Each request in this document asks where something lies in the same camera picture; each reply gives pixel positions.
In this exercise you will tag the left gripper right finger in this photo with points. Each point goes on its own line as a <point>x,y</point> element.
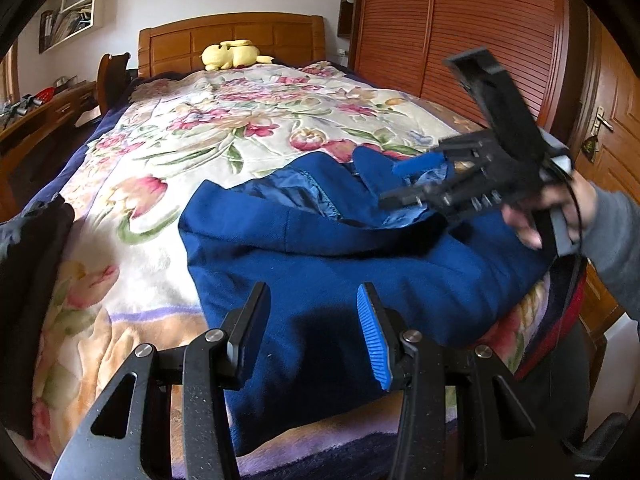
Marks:
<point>381,334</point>

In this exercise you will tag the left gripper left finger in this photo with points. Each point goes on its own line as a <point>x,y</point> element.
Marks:
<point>245,328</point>

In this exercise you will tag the navy blue blazer jacket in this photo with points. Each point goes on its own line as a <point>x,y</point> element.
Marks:
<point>313,232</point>

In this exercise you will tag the grey sleeved right forearm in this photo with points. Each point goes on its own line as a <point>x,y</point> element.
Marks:
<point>611,243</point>

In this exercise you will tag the person's right hand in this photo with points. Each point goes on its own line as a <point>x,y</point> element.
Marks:
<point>577,201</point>

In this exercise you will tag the floral bed blanket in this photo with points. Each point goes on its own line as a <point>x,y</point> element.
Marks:
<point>123,277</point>

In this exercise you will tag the wooden louvered wardrobe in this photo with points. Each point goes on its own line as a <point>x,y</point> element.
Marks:
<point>403,45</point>

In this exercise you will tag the dark folded garment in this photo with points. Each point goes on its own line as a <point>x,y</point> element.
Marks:
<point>31,249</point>

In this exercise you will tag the wooden desk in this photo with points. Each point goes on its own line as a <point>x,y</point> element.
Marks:
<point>20,138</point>

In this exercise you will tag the yellow plush toy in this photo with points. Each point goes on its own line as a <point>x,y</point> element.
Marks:
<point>233,54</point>

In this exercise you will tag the wooden chair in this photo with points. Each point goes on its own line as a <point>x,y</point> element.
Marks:
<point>111,82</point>

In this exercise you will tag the wooden door with handle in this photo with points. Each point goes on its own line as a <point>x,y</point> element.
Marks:
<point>606,138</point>

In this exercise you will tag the wall shelf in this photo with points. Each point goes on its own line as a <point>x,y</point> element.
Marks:
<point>64,20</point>

